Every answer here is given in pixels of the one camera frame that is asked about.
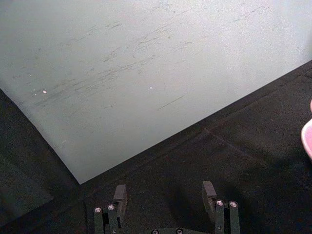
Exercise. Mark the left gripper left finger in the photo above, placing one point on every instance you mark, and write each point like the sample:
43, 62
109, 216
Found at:
113, 219

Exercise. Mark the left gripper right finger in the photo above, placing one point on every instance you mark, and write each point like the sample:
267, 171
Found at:
225, 219

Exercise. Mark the black table cloth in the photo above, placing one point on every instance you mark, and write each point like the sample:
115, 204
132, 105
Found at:
219, 158

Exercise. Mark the black curtain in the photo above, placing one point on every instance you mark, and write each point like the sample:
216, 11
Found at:
22, 146

